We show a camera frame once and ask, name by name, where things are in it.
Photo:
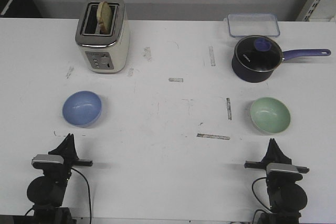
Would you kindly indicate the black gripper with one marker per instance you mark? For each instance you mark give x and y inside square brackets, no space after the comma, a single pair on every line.
[67,151]
[275,155]

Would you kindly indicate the green bowl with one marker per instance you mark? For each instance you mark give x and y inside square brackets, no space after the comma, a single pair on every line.
[270,115]

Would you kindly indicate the blue bowl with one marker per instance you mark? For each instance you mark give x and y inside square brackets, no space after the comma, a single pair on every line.
[82,108]

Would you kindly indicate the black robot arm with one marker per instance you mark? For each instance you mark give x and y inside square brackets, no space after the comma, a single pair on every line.
[286,198]
[47,191]

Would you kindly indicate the dark blue saucepan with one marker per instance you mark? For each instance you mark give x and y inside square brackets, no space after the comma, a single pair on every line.
[256,77]

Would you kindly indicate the glass pot lid blue knob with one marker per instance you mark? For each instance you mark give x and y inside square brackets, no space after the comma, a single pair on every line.
[258,53]

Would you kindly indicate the cream and chrome toaster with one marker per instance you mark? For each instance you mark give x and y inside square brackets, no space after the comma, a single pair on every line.
[104,53]

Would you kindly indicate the clear plastic food container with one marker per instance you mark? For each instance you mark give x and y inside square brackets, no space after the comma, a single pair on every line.
[241,25]

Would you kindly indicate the slice of toast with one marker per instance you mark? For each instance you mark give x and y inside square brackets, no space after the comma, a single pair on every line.
[104,17]

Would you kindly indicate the black box in corner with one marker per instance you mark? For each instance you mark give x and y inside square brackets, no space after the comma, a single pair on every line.
[19,9]

